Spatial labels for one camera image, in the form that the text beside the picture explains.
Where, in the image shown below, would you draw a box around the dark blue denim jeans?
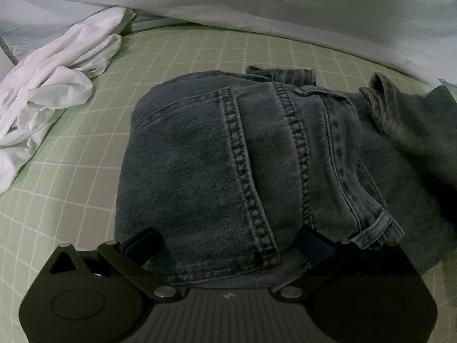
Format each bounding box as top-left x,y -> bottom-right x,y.
115,67 -> 456,287

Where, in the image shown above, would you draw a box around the green checkered bed sheet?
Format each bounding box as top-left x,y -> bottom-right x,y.
1,26 -> 456,342

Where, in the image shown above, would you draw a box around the white crumpled garment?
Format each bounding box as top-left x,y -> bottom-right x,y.
1,7 -> 135,191

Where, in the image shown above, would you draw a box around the white carrot print duvet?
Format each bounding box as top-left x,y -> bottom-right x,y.
1,0 -> 456,84

